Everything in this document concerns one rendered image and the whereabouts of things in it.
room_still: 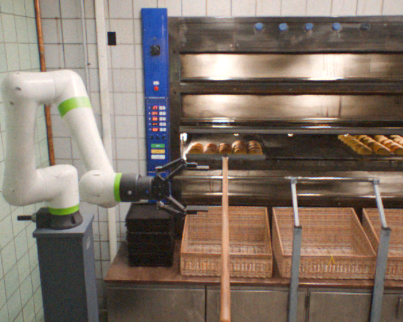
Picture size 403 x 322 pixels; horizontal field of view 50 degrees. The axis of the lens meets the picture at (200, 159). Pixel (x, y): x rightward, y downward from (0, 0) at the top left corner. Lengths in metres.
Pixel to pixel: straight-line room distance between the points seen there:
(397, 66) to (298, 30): 0.67
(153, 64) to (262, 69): 0.70
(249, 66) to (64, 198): 1.53
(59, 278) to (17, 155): 0.57
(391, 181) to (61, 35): 2.38
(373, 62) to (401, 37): 0.21
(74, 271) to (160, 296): 0.93
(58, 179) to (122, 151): 1.24
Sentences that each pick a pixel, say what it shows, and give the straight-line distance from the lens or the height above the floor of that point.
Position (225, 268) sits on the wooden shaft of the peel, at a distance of 1.52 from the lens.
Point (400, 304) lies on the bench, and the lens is 2.89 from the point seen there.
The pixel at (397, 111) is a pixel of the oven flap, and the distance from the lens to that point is 3.06.
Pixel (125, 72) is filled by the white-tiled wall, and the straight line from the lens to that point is 2.88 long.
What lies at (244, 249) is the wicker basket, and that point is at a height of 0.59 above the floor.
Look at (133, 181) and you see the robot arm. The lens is 1.33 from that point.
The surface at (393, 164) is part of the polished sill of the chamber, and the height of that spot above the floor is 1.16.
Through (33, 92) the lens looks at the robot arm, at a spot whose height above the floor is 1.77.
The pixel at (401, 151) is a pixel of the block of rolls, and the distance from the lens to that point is 3.31.
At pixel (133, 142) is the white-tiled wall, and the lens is 2.94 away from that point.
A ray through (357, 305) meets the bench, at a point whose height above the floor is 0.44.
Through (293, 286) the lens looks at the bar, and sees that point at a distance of 2.62.
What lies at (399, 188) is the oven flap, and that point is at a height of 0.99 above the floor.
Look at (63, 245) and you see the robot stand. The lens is 1.86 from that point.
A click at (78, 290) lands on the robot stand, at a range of 1.95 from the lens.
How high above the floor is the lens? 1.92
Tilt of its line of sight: 15 degrees down
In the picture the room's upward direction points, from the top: straight up
